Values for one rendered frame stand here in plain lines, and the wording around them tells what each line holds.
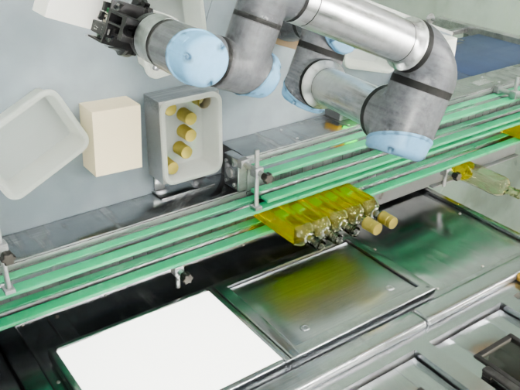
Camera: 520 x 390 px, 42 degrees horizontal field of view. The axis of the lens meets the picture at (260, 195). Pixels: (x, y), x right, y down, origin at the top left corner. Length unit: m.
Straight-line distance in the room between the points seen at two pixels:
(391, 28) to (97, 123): 0.74
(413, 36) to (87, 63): 0.77
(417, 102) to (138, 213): 0.79
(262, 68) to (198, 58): 0.13
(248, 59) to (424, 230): 1.24
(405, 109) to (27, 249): 0.90
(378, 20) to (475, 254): 1.07
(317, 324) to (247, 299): 0.19
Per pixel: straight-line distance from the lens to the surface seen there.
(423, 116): 1.24
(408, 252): 2.01
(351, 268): 1.84
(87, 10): 1.21
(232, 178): 1.80
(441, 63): 1.24
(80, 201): 1.73
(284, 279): 1.78
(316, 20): 1.06
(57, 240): 1.64
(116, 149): 1.63
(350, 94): 1.41
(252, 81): 1.01
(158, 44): 0.98
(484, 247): 2.10
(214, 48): 0.93
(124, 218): 1.70
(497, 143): 2.50
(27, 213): 1.70
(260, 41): 1.00
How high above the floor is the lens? 2.20
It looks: 46 degrees down
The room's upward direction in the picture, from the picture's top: 123 degrees clockwise
